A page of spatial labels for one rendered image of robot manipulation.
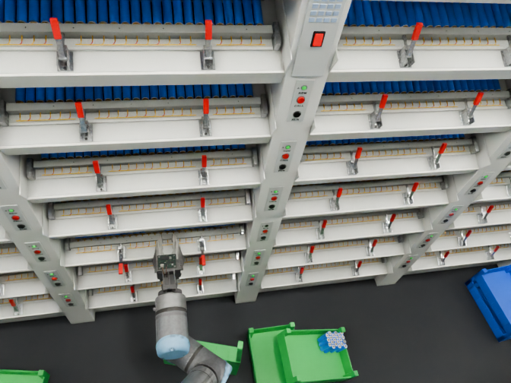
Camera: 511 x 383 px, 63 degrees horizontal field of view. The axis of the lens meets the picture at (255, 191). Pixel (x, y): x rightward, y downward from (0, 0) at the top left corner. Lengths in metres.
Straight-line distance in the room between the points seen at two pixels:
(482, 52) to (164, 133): 0.76
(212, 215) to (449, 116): 0.73
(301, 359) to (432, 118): 1.10
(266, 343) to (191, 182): 0.98
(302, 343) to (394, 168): 0.90
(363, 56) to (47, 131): 0.71
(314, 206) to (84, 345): 1.12
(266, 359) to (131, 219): 0.91
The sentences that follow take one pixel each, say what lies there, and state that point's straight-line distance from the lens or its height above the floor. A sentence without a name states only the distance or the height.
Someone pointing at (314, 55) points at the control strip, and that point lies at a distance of 0.88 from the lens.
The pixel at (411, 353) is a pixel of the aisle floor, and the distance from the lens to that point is 2.10.
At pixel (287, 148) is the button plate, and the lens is 1.06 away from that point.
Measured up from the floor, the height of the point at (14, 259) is 0.54.
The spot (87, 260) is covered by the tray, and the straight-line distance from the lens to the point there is 1.49.
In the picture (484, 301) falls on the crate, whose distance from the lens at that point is 2.33.
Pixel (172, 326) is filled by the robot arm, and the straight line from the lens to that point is 1.23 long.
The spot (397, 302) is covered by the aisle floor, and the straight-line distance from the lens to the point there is 2.17.
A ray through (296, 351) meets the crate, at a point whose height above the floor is 0.08.
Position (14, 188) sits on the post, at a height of 0.95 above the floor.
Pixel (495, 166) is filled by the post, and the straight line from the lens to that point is 1.51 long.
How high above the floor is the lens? 1.82
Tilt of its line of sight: 53 degrees down
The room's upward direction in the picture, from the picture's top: 12 degrees clockwise
